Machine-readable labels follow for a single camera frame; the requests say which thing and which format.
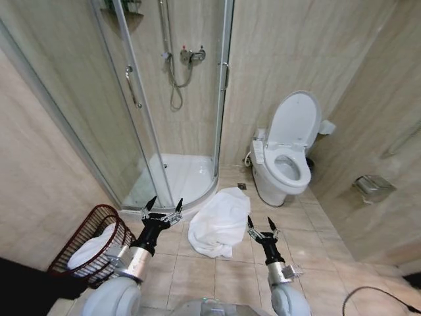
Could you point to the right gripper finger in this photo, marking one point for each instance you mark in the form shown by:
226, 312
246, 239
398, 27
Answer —
253, 230
273, 228

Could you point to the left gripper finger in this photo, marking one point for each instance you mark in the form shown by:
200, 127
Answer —
147, 208
176, 212

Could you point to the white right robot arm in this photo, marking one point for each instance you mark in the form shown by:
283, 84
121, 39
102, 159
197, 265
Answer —
289, 296

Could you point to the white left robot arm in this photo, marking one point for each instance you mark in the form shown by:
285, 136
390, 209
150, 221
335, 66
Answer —
121, 293

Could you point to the crumpled white towel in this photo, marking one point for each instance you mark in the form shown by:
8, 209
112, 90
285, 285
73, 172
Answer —
218, 224

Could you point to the white cloth hamper liner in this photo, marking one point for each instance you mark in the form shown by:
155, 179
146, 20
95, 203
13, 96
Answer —
92, 250

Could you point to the white shower tray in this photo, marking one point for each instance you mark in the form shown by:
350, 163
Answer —
184, 174

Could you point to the square metal floor drain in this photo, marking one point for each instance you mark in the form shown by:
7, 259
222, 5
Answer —
242, 185

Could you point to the white toilet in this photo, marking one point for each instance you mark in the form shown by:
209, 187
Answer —
283, 164

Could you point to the steel toilet paper holder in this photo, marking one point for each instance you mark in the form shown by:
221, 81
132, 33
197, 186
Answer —
373, 187

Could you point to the black cabinet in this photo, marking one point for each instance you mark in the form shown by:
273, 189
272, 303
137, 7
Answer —
29, 289

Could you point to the curved glass shower door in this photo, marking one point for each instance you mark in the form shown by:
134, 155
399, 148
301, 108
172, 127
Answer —
85, 82

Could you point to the chrome shower mixer valve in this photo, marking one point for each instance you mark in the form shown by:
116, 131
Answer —
192, 54

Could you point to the shower corner shelf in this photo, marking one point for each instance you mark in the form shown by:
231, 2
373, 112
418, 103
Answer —
121, 6

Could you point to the white wall box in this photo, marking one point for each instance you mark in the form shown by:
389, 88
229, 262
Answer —
327, 127

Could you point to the chrome shower rail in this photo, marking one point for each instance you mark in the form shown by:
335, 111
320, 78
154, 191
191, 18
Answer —
163, 26

